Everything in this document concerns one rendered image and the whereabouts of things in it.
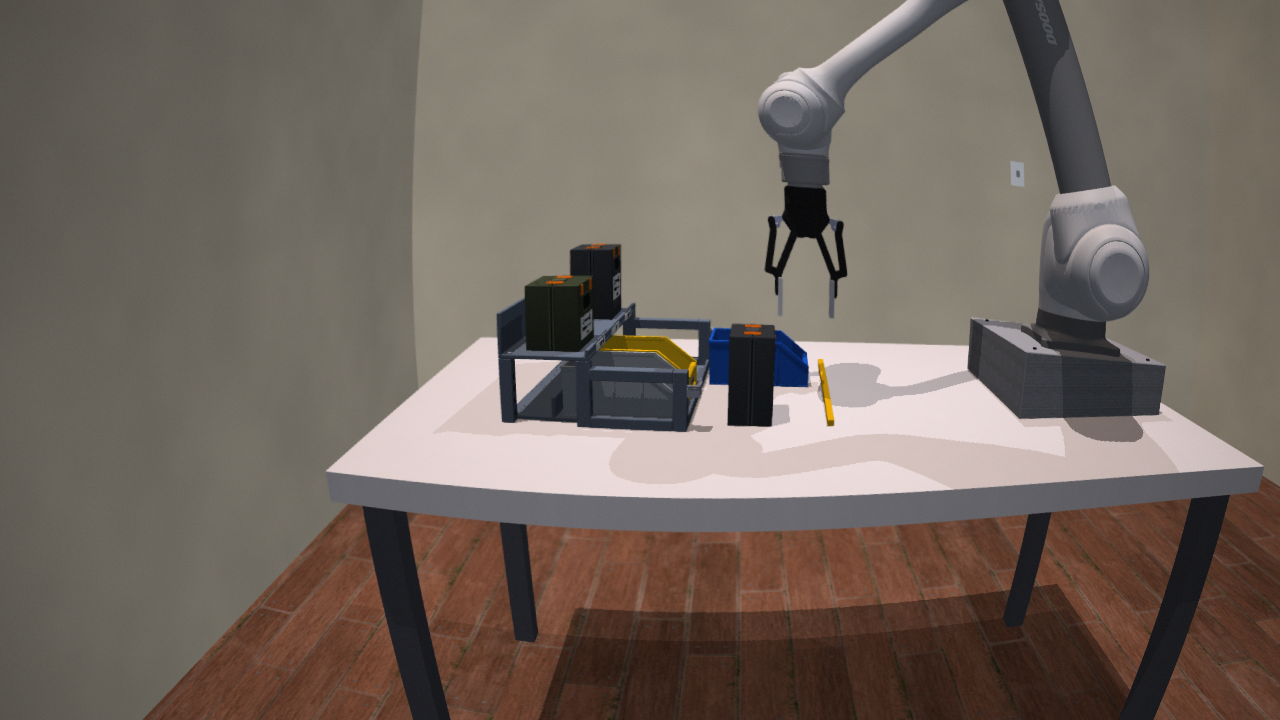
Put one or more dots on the grey open bin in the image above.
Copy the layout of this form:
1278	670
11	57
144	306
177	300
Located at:
622	398

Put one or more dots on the yellow open bin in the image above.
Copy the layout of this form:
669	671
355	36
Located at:
661	345

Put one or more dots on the grey metal shelf rack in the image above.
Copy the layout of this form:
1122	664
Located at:
536	405

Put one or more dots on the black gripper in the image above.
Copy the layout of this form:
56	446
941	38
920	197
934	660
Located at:
805	223

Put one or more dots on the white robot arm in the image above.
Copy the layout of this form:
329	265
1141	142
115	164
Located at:
1101	267

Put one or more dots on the yellow thin bar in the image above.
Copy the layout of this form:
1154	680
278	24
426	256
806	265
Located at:
826	394

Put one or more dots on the blue bin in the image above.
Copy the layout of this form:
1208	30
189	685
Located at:
790	368

